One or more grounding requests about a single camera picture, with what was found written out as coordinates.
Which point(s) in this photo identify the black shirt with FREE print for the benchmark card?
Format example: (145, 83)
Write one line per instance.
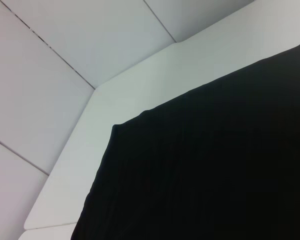
(202, 162)

